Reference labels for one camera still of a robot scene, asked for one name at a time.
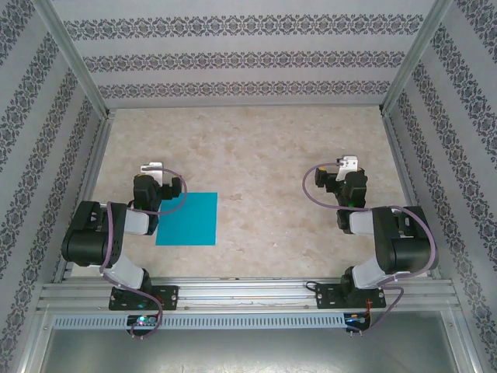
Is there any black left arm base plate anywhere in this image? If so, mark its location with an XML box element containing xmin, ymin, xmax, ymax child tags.
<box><xmin>108</xmin><ymin>285</ymin><xmax>180</xmax><ymax>312</ymax></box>

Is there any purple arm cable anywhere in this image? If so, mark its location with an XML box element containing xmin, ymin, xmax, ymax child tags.
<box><xmin>303</xmin><ymin>162</ymin><xmax>436</xmax><ymax>335</ymax></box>
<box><xmin>99</xmin><ymin>166</ymin><xmax>189</xmax><ymax>341</ymax></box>

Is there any aluminium mounting rail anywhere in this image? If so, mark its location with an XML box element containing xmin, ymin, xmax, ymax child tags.
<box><xmin>36</xmin><ymin>276</ymin><xmax>461</xmax><ymax>312</ymax></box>

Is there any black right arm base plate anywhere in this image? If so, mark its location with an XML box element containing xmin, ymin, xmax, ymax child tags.
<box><xmin>315</xmin><ymin>282</ymin><xmax>388</xmax><ymax>311</ymax></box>

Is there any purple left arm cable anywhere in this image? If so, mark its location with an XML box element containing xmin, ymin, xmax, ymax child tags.
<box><xmin>99</xmin><ymin>166</ymin><xmax>189</xmax><ymax>341</ymax></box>

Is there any blue paper sheet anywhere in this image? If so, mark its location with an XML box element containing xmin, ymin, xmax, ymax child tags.
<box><xmin>155</xmin><ymin>191</ymin><xmax>218</xmax><ymax>247</ymax></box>

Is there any grey slotted cable duct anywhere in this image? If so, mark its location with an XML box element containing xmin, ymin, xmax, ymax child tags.
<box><xmin>52</xmin><ymin>313</ymin><xmax>349</xmax><ymax>330</ymax></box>

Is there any grey metal sheet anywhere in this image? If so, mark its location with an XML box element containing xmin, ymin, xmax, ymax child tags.
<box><xmin>40</xmin><ymin>328</ymin><xmax>473</xmax><ymax>373</ymax></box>

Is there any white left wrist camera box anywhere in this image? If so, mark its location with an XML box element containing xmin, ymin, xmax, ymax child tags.
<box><xmin>139</xmin><ymin>161</ymin><xmax>165</xmax><ymax>183</ymax></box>

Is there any aluminium frame post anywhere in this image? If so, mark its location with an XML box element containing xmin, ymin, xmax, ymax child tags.
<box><xmin>378</xmin><ymin>0</ymin><xmax>465</xmax><ymax>117</ymax></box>
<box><xmin>30</xmin><ymin>0</ymin><xmax>117</xmax><ymax>120</ymax></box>

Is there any aluminium side rail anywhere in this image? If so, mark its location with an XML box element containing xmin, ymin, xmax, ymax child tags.
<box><xmin>52</xmin><ymin>110</ymin><xmax>116</xmax><ymax>283</ymax></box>
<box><xmin>380</xmin><ymin>108</ymin><xmax>443</xmax><ymax>281</ymax></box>

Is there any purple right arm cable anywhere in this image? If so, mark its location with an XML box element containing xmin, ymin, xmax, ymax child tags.
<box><xmin>303</xmin><ymin>162</ymin><xmax>436</xmax><ymax>335</ymax></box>

